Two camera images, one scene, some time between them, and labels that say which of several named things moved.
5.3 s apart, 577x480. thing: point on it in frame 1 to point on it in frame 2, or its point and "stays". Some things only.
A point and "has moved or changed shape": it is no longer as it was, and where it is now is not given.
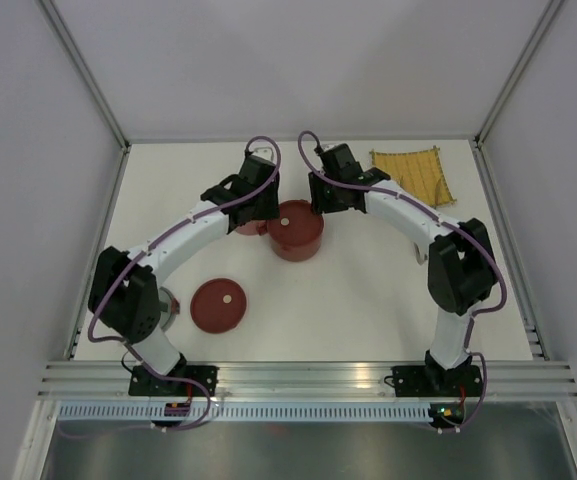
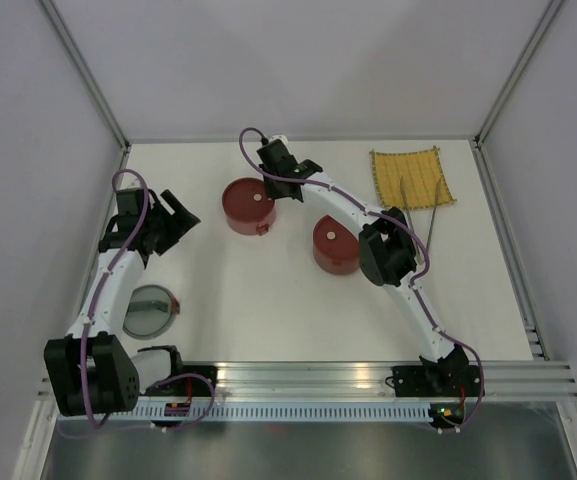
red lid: x=218 y=305 has moved or changed shape
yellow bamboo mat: x=420 y=175 stays
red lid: x=298 y=224 to x=334 y=240
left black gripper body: x=266 y=204 to x=161 y=223
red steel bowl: x=253 y=227 stays
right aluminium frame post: x=517 y=70 stays
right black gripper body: x=324 y=196 to x=271 y=189
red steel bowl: x=296 y=252 to x=338 y=266
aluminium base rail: x=500 y=380 stays
